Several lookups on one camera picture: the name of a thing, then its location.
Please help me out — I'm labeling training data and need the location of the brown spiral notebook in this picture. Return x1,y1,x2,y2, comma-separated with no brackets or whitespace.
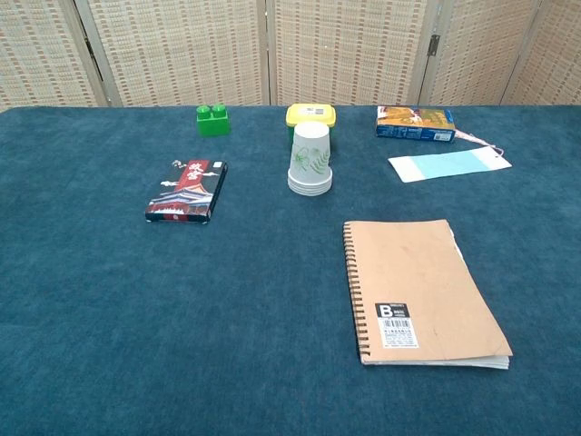
342,219,515,372

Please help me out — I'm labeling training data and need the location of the black red palace print box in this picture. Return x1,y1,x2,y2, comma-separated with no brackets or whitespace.
144,159,229,225

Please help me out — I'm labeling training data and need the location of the yellow lidded plastic container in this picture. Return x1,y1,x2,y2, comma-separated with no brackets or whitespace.
285,103,338,154

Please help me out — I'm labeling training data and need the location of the green toy building block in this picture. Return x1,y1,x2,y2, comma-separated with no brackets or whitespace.
195,104,231,138

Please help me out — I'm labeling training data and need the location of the blue and orange card box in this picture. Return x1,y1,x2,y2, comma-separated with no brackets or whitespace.
375,105,456,144

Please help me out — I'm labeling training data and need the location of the white light-blue bookmark with tassel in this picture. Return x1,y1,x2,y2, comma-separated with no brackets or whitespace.
388,129,513,184

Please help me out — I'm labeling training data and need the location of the dark blue felt tablecloth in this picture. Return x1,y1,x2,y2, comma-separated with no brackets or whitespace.
0,104,581,436

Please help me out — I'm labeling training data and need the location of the woven bamboo folding screen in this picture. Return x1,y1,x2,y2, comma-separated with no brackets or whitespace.
0,0,581,109

